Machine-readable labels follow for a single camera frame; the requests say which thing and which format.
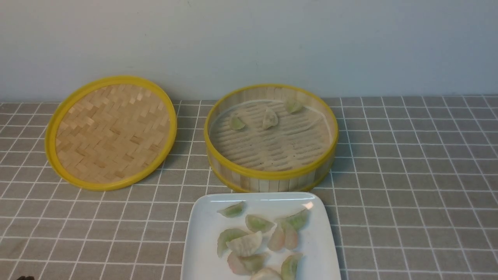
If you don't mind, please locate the pink dumpling plate lower left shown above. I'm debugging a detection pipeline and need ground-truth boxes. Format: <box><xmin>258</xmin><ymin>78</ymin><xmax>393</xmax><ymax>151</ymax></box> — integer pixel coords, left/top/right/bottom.
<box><xmin>226</xmin><ymin>253</ymin><xmax>253</xmax><ymax>275</ymax></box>

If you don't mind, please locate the green dumpling plate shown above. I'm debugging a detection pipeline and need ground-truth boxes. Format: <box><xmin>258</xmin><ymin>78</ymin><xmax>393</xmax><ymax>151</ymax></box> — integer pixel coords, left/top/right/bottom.
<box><xmin>217</xmin><ymin>201</ymin><xmax>246</xmax><ymax>218</ymax></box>
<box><xmin>277</xmin><ymin>208</ymin><xmax>310</xmax><ymax>231</ymax></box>
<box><xmin>281</xmin><ymin>253</ymin><xmax>303</xmax><ymax>280</ymax></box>
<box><xmin>217</xmin><ymin>228</ymin><xmax>247</xmax><ymax>258</ymax></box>

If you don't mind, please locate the woven bamboo steamer lid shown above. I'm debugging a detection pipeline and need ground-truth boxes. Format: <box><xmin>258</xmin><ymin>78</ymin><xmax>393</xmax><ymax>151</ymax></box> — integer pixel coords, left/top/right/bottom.
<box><xmin>45</xmin><ymin>75</ymin><xmax>177</xmax><ymax>191</ymax></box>

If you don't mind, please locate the pink dumpling plate right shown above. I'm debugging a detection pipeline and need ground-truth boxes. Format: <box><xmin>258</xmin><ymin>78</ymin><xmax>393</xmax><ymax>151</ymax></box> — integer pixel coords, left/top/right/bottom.
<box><xmin>282</xmin><ymin>222</ymin><xmax>299</xmax><ymax>250</ymax></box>

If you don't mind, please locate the white dumpling plate centre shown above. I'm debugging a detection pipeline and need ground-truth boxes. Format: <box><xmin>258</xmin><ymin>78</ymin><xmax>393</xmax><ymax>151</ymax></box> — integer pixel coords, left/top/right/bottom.
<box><xmin>226</xmin><ymin>231</ymin><xmax>263</xmax><ymax>257</ymax></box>

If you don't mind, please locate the white dumpling plate bottom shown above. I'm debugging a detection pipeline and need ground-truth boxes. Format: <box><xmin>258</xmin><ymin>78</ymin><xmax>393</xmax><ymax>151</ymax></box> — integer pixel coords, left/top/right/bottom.
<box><xmin>250</xmin><ymin>267</ymin><xmax>282</xmax><ymax>280</ymax></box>

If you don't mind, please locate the green dumpling steamer top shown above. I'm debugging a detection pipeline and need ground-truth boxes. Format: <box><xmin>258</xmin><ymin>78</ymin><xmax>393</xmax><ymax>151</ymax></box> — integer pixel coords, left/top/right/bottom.
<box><xmin>284</xmin><ymin>99</ymin><xmax>303</xmax><ymax>114</ymax></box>

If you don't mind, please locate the white square plate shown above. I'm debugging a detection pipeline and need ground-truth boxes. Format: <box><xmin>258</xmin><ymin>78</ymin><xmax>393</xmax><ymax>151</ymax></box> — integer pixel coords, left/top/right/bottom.
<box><xmin>181</xmin><ymin>192</ymin><xmax>341</xmax><ymax>280</ymax></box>

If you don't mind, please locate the dark object bottom left corner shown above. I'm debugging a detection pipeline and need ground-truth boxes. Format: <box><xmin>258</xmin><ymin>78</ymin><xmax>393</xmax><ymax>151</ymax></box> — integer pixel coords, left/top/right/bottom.
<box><xmin>16</xmin><ymin>275</ymin><xmax>35</xmax><ymax>280</ymax></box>

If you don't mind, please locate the green dumpling steamer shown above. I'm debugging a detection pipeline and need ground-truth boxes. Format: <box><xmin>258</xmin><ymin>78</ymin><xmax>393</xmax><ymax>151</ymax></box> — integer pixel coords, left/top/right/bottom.
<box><xmin>245</xmin><ymin>214</ymin><xmax>275</xmax><ymax>234</ymax></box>
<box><xmin>284</xmin><ymin>99</ymin><xmax>303</xmax><ymax>114</ymax></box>
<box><xmin>229</xmin><ymin>115</ymin><xmax>246</xmax><ymax>131</ymax></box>
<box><xmin>238</xmin><ymin>253</ymin><xmax>269</xmax><ymax>274</ymax></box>

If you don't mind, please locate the bamboo steamer basket yellow rim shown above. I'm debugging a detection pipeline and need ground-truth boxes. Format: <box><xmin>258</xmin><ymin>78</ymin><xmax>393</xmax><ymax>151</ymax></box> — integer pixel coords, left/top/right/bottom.
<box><xmin>204</xmin><ymin>84</ymin><xmax>338</xmax><ymax>193</ymax></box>

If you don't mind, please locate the green dumpling plate bottom right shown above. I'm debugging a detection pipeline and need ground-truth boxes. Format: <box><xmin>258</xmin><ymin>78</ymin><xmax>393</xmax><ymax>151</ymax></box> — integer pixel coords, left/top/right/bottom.
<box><xmin>281</xmin><ymin>253</ymin><xmax>303</xmax><ymax>280</ymax></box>

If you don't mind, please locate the pink dumpling plate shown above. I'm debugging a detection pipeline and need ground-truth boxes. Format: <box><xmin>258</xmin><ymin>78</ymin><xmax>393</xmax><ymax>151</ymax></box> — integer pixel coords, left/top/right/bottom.
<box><xmin>226</xmin><ymin>253</ymin><xmax>253</xmax><ymax>275</ymax></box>
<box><xmin>267</xmin><ymin>224</ymin><xmax>285</xmax><ymax>252</ymax></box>
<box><xmin>282</xmin><ymin>222</ymin><xmax>299</xmax><ymax>250</ymax></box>

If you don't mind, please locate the green dumpling plate top left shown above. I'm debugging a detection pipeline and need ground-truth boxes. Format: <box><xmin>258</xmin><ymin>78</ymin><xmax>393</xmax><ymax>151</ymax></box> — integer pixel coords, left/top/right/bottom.
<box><xmin>217</xmin><ymin>201</ymin><xmax>246</xmax><ymax>218</ymax></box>

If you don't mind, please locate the pink dumpling plate centre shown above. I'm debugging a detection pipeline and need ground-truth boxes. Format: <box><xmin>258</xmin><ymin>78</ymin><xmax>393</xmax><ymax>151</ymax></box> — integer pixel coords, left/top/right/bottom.
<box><xmin>267</xmin><ymin>224</ymin><xmax>285</xmax><ymax>252</ymax></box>

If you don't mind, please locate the green dumpling plate top right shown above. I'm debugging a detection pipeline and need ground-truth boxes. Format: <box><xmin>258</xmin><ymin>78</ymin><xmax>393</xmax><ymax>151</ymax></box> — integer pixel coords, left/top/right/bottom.
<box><xmin>277</xmin><ymin>208</ymin><xmax>310</xmax><ymax>231</ymax></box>

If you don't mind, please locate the white dumpling plate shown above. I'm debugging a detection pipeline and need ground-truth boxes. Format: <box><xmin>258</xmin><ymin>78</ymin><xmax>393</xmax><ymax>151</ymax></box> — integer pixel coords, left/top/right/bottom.
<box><xmin>226</xmin><ymin>231</ymin><xmax>263</xmax><ymax>257</ymax></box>
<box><xmin>250</xmin><ymin>267</ymin><xmax>282</xmax><ymax>280</ymax></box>

